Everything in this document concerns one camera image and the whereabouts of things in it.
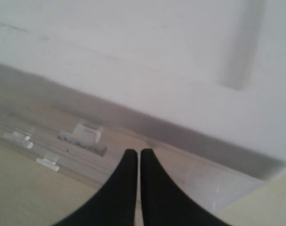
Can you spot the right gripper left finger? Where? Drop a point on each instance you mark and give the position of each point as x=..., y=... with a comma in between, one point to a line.
x=115, y=202

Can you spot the white plastic drawer cabinet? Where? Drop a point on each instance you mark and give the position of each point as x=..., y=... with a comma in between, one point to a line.
x=203, y=80

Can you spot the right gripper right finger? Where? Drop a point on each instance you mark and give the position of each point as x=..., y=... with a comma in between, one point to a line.
x=163, y=203

